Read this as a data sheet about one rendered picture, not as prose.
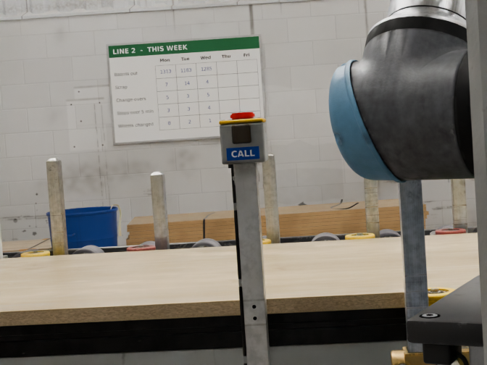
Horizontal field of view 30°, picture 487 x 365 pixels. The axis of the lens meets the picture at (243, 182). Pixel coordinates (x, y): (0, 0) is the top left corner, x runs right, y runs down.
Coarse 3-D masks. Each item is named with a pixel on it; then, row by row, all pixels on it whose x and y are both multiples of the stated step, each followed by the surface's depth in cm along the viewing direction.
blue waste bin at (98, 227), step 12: (48, 216) 688; (72, 216) 675; (84, 216) 676; (96, 216) 680; (108, 216) 687; (120, 216) 702; (72, 228) 676; (84, 228) 677; (96, 228) 680; (108, 228) 688; (120, 228) 697; (72, 240) 677; (84, 240) 677; (96, 240) 681; (108, 240) 688
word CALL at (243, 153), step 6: (228, 150) 144; (234, 150) 144; (240, 150) 144; (246, 150) 144; (252, 150) 143; (258, 150) 143; (228, 156) 144; (234, 156) 144; (240, 156) 144; (246, 156) 144; (252, 156) 144; (258, 156) 143
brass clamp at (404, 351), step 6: (402, 348) 148; (396, 354) 145; (402, 354) 145; (408, 354) 144; (414, 354) 144; (420, 354) 144; (462, 354) 143; (468, 354) 143; (396, 360) 145; (402, 360) 145; (408, 360) 144; (414, 360) 144; (420, 360) 144; (468, 360) 143
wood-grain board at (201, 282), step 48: (336, 240) 240; (384, 240) 233; (432, 240) 227; (0, 288) 196; (48, 288) 191; (96, 288) 187; (144, 288) 183; (192, 288) 179; (288, 288) 172; (336, 288) 168; (384, 288) 165
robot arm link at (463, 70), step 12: (468, 72) 76; (456, 84) 76; (468, 84) 76; (456, 96) 76; (468, 96) 76; (456, 108) 76; (468, 108) 75; (456, 120) 76; (468, 120) 76; (456, 132) 76; (468, 132) 76; (468, 144) 76; (468, 156) 77; (468, 168) 78
